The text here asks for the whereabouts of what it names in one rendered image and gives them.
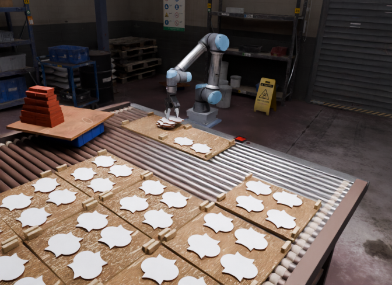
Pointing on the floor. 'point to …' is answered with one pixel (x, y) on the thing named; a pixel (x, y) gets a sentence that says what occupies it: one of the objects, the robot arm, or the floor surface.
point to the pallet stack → (133, 58)
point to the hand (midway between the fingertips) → (172, 117)
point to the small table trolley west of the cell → (72, 82)
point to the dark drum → (104, 88)
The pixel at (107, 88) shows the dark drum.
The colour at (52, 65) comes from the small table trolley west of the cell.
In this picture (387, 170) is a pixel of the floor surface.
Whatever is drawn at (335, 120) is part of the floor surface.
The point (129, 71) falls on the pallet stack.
